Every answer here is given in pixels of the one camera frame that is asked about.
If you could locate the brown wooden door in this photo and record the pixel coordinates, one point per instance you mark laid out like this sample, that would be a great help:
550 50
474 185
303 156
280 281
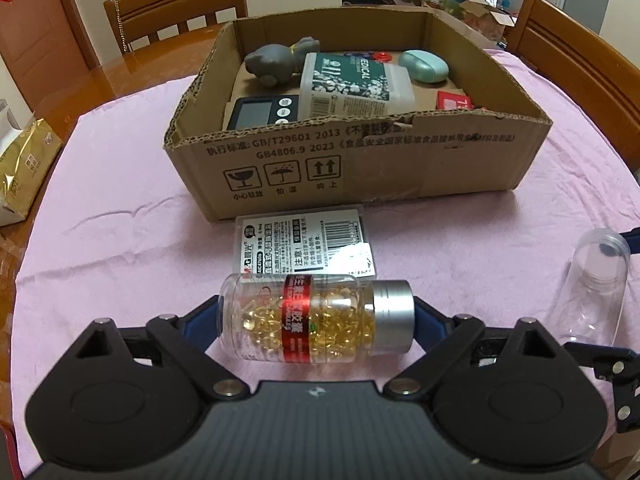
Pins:
45 35

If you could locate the dark blue fidget cube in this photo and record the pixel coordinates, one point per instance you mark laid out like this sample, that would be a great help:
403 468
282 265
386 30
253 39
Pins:
362 55

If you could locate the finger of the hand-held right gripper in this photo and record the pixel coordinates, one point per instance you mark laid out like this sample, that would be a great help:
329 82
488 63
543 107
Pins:
634 241
625 385

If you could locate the red edged dark object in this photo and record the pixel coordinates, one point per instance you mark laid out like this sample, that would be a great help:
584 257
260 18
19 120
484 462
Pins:
7 452

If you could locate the battery blister pack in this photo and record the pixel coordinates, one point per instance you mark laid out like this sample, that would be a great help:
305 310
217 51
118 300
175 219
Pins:
300 245

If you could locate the small red box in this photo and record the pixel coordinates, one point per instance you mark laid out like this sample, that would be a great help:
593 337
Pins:
452 101

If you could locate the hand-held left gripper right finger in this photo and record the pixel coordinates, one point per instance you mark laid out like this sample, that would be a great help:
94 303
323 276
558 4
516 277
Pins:
430 322

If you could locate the black digital timer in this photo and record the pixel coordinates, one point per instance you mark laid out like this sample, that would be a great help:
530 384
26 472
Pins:
255 112

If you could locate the brown floor cardboard box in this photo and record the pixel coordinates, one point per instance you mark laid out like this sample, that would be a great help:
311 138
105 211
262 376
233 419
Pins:
487 17

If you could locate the white jar floral label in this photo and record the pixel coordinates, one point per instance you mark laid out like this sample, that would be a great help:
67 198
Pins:
350 85

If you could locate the clear bottle of gold capsules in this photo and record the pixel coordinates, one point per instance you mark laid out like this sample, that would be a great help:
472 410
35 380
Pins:
325 317

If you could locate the wooden chair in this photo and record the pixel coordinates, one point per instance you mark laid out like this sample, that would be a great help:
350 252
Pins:
175 5
575 50

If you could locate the pink cloth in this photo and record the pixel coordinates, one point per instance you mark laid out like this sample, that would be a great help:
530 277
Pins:
125 210

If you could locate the teal oval case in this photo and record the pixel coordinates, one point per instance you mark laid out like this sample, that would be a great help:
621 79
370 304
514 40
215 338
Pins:
424 66

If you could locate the grey toy figure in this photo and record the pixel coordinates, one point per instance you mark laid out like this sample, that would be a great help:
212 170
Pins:
277 60

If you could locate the gold foil packet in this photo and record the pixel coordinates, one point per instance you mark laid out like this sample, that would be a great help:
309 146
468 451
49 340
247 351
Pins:
25 165

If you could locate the clear plastic bottle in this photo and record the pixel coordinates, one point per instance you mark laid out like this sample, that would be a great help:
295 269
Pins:
592 290

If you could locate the white box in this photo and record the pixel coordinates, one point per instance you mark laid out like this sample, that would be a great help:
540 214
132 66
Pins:
10 120

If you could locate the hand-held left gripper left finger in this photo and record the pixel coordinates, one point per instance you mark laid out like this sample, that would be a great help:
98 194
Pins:
205 317

